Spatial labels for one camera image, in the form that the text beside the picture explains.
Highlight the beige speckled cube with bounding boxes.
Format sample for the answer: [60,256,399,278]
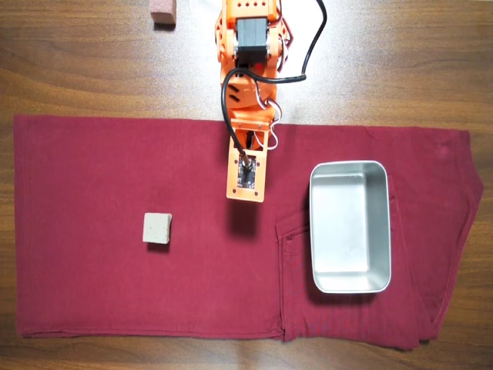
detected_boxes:
[142,212,173,245]

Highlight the pink sponge block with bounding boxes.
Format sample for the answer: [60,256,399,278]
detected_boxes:
[149,0,179,26]

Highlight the dark red cloth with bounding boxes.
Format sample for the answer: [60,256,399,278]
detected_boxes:
[12,114,485,352]

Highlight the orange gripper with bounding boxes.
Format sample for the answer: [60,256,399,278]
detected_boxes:
[229,108,279,155]

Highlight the red white servo wires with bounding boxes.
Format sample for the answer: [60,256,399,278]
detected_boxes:
[246,11,297,152]

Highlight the rectangular metal tray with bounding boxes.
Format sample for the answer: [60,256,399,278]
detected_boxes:
[308,160,393,294]

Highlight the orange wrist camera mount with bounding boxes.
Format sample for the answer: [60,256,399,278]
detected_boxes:
[225,137,270,204]

